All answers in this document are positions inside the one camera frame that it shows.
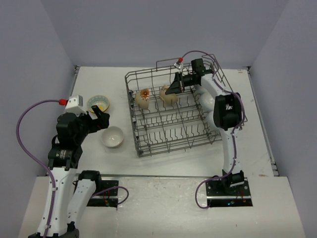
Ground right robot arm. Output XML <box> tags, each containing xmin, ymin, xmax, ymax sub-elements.
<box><xmin>166</xmin><ymin>59</ymin><xmax>245</xmax><ymax>195</ymax></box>

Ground beige bowl orange flower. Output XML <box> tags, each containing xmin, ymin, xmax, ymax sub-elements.
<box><xmin>135</xmin><ymin>88</ymin><xmax>150</xmax><ymax>110</ymax></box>

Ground grey wire dish rack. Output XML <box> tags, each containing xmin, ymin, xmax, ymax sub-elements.
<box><xmin>124</xmin><ymin>65</ymin><xmax>221</xmax><ymax>157</ymax></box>

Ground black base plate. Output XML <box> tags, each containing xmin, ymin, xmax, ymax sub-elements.
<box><xmin>87</xmin><ymin>179</ymin><xmax>119</xmax><ymax>208</ymax></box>
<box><xmin>205</xmin><ymin>178</ymin><xmax>253</xmax><ymax>208</ymax></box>

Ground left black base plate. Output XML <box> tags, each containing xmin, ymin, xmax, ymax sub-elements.
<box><xmin>87</xmin><ymin>179</ymin><xmax>119</xmax><ymax>208</ymax></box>

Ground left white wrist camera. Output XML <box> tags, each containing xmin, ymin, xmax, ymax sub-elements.
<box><xmin>65</xmin><ymin>95</ymin><xmax>86</xmax><ymax>115</ymax></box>

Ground beige bowl colourful leaves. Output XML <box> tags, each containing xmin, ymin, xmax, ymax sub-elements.
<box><xmin>101</xmin><ymin>126</ymin><xmax>124</xmax><ymax>148</ymax></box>

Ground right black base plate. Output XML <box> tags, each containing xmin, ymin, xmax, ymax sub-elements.
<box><xmin>205</xmin><ymin>178</ymin><xmax>253</xmax><ymax>208</ymax></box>

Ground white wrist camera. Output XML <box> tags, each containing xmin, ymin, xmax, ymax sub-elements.
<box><xmin>174</xmin><ymin>58</ymin><xmax>183</xmax><ymax>71</ymax></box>
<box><xmin>65</xmin><ymin>95</ymin><xmax>86</xmax><ymax>115</ymax></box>

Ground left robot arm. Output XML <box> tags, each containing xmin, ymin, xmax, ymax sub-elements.
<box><xmin>31</xmin><ymin>106</ymin><xmax>110</xmax><ymax>238</ymax></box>

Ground white bowl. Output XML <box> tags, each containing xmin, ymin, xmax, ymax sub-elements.
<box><xmin>195</xmin><ymin>85</ymin><xmax>214</xmax><ymax>112</ymax></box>
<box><xmin>206</xmin><ymin>111</ymin><xmax>219</xmax><ymax>131</ymax></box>

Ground white bowl front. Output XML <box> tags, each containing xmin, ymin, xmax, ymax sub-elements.
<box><xmin>206</xmin><ymin>111</ymin><xmax>219</xmax><ymax>131</ymax></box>

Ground beige bowl small flowers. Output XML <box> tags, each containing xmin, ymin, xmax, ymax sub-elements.
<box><xmin>159</xmin><ymin>85</ymin><xmax>178</xmax><ymax>106</ymax></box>

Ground yellow checked bowl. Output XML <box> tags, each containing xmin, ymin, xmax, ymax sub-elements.
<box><xmin>87</xmin><ymin>95</ymin><xmax>110</xmax><ymax>113</ymax></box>

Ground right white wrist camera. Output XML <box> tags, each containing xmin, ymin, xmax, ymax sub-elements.
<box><xmin>174</xmin><ymin>58</ymin><xmax>183</xmax><ymax>71</ymax></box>

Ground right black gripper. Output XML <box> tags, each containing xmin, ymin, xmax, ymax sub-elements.
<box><xmin>166</xmin><ymin>71</ymin><xmax>195</xmax><ymax>95</ymax></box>

